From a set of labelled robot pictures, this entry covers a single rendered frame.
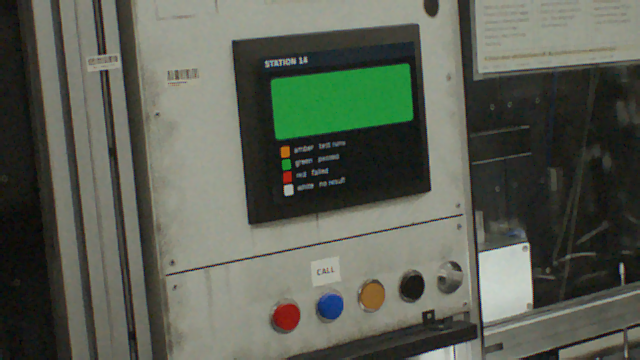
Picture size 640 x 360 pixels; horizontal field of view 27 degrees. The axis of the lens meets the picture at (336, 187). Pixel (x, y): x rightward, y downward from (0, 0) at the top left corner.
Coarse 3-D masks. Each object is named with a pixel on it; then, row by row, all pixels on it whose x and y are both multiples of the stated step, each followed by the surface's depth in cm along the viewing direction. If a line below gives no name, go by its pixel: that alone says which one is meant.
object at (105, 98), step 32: (96, 0) 133; (96, 32) 133; (96, 96) 133; (96, 128) 133; (128, 128) 135; (96, 160) 134; (128, 160) 136; (96, 192) 134; (128, 192) 136; (128, 224) 136; (128, 256) 136; (128, 288) 137; (128, 320) 137; (128, 352) 137
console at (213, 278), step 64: (128, 0) 137; (192, 0) 138; (256, 0) 142; (320, 0) 147; (384, 0) 152; (448, 0) 157; (128, 64) 139; (192, 64) 138; (256, 64) 141; (448, 64) 158; (192, 128) 139; (256, 128) 142; (448, 128) 159; (192, 192) 139; (256, 192) 142; (384, 192) 152; (448, 192) 159; (192, 256) 140; (256, 256) 144; (320, 256) 149; (384, 256) 154; (448, 256) 160; (192, 320) 140; (256, 320) 145; (320, 320) 149; (384, 320) 155
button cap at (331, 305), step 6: (330, 294) 149; (336, 294) 150; (324, 300) 149; (330, 300) 149; (336, 300) 149; (324, 306) 149; (330, 306) 149; (336, 306) 150; (342, 306) 150; (324, 312) 149; (330, 312) 149; (336, 312) 150; (330, 318) 149
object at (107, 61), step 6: (102, 54) 133; (108, 54) 134; (114, 54) 134; (90, 60) 132; (96, 60) 133; (102, 60) 133; (108, 60) 134; (114, 60) 134; (90, 66) 132; (96, 66) 133; (102, 66) 133; (108, 66) 134; (114, 66) 134; (120, 66) 134
